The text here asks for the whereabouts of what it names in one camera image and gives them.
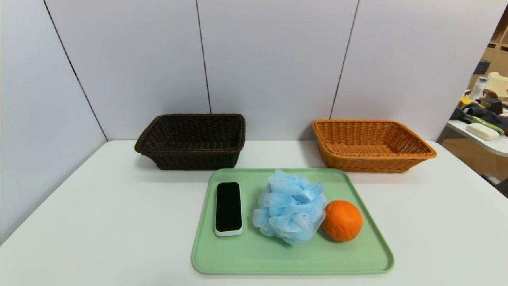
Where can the black and white rectangular block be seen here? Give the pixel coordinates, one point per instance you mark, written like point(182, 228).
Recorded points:
point(228, 206)

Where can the blue mesh bath loofah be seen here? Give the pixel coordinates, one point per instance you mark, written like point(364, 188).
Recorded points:
point(289, 210)

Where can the orange fruit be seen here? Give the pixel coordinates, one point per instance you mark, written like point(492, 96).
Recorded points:
point(343, 220)

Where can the dark brown wicker basket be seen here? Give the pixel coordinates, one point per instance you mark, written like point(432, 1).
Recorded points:
point(190, 159)

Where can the orange wicker basket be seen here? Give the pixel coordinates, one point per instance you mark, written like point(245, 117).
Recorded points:
point(369, 163)

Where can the light green plastic tray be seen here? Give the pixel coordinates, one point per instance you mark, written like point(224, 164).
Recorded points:
point(293, 258)

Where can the black cloth pile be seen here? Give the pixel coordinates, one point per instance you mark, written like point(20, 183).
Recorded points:
point(480, 113)

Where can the white soap bar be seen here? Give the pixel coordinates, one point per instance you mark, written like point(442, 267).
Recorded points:
point(482, 131)

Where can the white plastic bottle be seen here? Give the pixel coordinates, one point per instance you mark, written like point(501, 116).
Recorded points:
point(479, 88)

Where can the white side table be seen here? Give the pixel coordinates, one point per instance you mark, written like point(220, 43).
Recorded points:
point(496, 147)

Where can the beige box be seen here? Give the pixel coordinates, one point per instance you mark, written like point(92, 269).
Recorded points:
point(498, 83)

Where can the wooden shelf unit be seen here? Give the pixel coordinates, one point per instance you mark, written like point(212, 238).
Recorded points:
point(498, 51)

